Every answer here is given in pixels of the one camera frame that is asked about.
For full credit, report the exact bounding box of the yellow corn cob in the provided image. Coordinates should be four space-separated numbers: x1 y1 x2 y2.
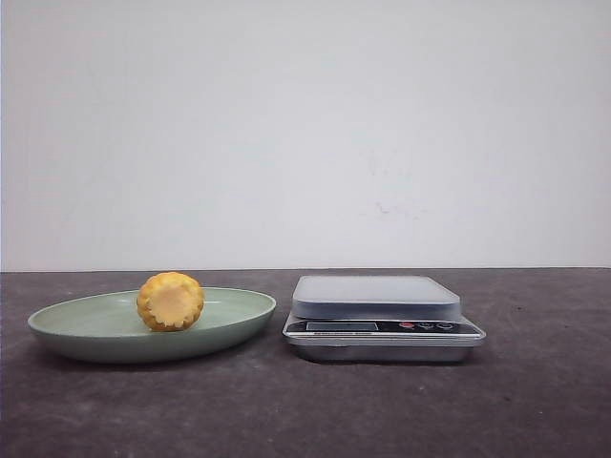
136 272 204 332

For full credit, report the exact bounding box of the silver digital kitchen scale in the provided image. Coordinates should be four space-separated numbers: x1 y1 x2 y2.
283 275 486 363

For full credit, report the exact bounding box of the green round plate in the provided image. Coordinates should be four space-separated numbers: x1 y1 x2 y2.
28 287 276 364

